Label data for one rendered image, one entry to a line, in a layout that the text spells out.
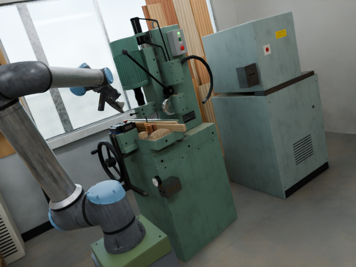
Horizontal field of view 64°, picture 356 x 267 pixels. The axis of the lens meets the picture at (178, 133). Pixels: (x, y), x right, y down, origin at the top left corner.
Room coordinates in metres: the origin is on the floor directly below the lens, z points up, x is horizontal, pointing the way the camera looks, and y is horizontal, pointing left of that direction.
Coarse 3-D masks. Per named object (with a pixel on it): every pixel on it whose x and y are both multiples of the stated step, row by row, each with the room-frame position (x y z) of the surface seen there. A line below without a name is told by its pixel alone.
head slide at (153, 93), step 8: (144, 48) 1.92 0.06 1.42; (152, 48) 1.95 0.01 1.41; (144, 56) 1.91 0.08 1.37; (152, 56) 1.94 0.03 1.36; (144, 64) 1.93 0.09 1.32; (152, 64) 1.93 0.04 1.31; (152, 72) 1.92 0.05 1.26; (152, 80) 1.91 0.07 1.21; (160, 80) 1.95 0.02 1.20; (144, 88) 2.00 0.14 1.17; (152, 88) 1.93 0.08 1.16; (160, 88) 1.94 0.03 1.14; (152, 96) 1.95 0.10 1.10; (160, 96) 1.93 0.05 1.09; (160, 104) 1.92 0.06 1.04
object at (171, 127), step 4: (156, 124) 1.81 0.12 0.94; (160, 124) 1.78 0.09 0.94; (164, 124) 1.75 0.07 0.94; (168, 124) 1.71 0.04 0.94; (172, 124) 1.69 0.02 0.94; (176, 124) 1.66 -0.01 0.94; (180, 124) 1.63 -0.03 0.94; (184, 124) 1.61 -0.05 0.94; (160, 128) 1.79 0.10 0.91; (164, 128) 1.75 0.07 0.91; (168, 128) 1.72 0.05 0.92; (172, 128) 1.69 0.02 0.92; (176, 128) 1.65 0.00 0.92; (180, 128) 1.63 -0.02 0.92; (184, 128) 1.61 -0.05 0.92
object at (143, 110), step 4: (144, 104) 1.93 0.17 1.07; (148, 104) 1.90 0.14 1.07; (152, 104) 1.92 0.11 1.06; (136, 108) 1.88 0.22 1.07; (140, 108) 1.86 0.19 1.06; (144, 108) 1.88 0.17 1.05; (148, 108) 1.90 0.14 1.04; (152, 108) 1.92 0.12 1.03; (156, 108) 1.93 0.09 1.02; (140, 112) 1.86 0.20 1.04; (144, 112) 1.87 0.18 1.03; (148, 112) 1.89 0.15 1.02; (152, 112) 1.91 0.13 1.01; (136, 116) 1.91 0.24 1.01; (140, 116) 1.86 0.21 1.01; (144, 116) 1.87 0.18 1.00
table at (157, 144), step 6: (174, 132) 1.67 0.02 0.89; (180, 132) 1.70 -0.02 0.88; (138, 138) 1.74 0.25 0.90; (144, 138) 1.70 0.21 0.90; (162, 138) 1.61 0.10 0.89; (168, 138) 1.64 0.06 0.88; (174, 138) 1.66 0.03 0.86; (180, 138) 1.69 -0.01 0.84; (138, 144) 1.74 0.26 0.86; (144, 144) 1.69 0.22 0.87; (150, 144) 1.63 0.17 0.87; (156, 144) 1.58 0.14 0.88; (162, 144) 1.61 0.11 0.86; (168, 144) 1.63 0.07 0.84; (126, 150) 1.70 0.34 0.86
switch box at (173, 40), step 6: (174, 30) 1.96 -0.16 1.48; (180, 30) 1.98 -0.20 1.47; (168, 36) 1.97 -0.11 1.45; (174, 36) 1.95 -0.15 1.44; (168, 42) 1.99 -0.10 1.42; (174, 42) 1.94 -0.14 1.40; (174, 48) 1.95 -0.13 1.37; (180, 48) 1.96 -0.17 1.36; (186, 48) 1.99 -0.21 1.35; (174, 54) 1.96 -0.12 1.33; (180, 54) 1.95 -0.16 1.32
